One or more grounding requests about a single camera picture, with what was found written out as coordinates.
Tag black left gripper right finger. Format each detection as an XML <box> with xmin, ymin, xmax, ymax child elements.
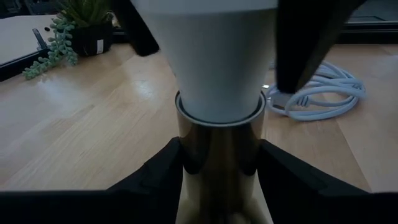
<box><xmin>256</xmin><ymin>138</ymin><xmax>383</xmax><ymax>224</ymax></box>

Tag potted green plant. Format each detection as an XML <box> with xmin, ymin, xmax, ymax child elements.
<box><xmin>22</xmin><ymin>0</ymin><xmax>114</xmax><ymax>80</ymax></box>

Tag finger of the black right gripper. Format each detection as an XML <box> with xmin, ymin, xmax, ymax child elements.
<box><xmin>111</xmin><ymin>0</ymin><xmax>161</xmax><ymax>57</ymax></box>
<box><xmin>275</xmin><ymin>0</ymin><xmax>368</xmax><ymax>94</ymax></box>

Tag brushed metal lamp socket base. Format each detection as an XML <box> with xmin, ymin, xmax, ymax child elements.
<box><xmin>174</xmin><ymin>90</ymin><xmax>274</xmax><ymax>224</ymax></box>

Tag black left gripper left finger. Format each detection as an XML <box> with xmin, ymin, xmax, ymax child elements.
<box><xmin>93</xmin><ymin>136</ymin><xmax>187</xmax><ymax>224</ymax></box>

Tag white power cord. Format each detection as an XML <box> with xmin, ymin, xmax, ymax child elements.
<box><xmin>266</xmin><ymin>60</ymin><xmax>367</xmax><ymax>122</ymax></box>

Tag white lightbulb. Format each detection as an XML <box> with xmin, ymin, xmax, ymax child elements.
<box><xmin>130</xmin><ymin>0</ymin><xmax>278</xmax><ymax>124</ymax></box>

